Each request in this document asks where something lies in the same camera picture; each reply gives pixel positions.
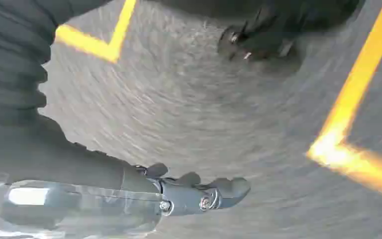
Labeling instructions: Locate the black robot foot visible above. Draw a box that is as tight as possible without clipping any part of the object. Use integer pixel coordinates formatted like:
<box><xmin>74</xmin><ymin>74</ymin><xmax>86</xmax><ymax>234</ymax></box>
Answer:
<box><xmin>216</xmin><ymin>0</ymin><xmax>363</xmax><ymax>64</ymax></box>

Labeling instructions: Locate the yellow floor tape square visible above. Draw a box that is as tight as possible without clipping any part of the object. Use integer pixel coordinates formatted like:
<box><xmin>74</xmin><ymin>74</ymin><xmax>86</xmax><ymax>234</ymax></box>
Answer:
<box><xmin>305</xmin><ymin>0</ymin><xmax>382</xmax><ymax>203</ymax></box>

